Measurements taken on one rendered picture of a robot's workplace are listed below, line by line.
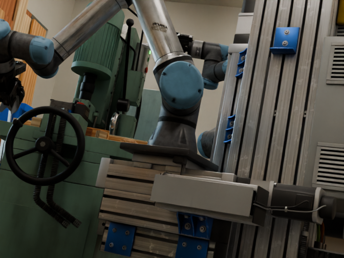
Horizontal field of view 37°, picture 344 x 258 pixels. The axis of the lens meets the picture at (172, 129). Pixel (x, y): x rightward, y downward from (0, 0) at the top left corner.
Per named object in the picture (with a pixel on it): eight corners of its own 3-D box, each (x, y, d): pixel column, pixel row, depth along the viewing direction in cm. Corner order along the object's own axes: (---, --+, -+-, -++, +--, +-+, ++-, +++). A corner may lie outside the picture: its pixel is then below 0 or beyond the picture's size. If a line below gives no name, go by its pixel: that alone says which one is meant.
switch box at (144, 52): (130, 72, 251) (136, 41, 254) (133, 78, 261) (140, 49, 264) (142, 73, 250) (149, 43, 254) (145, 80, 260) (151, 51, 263)
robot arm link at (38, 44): (60, 48, 153) (24, 41, 154) (50, 34, 142) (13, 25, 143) (52, 73, 152) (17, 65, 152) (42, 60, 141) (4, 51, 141)
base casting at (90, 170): (-2, 168, 200) (4, 146, 202) (44, 185, 256) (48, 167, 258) (108, 189, 195) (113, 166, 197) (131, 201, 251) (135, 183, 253)
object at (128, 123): (109, 137, 232) (115, 112, 235) (112, 141, 239) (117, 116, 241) (130, 141, 231) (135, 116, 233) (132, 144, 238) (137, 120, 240)
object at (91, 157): (9, 147, 202) (12, 137, 202) (28, 156, 222) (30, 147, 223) (107, 165, 197) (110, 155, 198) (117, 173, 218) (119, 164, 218)
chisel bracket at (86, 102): (68, 116, 215) (73, 97, 216) (77, 124, 228) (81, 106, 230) (85, 119, 214) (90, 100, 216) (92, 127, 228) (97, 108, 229)
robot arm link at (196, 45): (201, 56, 218) (199, 61, 211) (191, 55, 219) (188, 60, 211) (204, 39, 215) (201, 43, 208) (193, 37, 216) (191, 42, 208)
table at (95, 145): (-22, 127, 194) (-18, 112, 196) (8, 143, 224) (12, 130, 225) (133, 156, 188) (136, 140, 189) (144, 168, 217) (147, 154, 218)
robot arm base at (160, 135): (203, 162, 155) (210, 130, 157) (183, 150, 142) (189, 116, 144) (160, 157, 162) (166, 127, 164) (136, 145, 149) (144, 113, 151)
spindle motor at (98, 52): (65, 64, 216) (82, -3, 222) (76, 78, 233) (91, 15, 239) (106, 71, 214) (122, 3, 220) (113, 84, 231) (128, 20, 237)
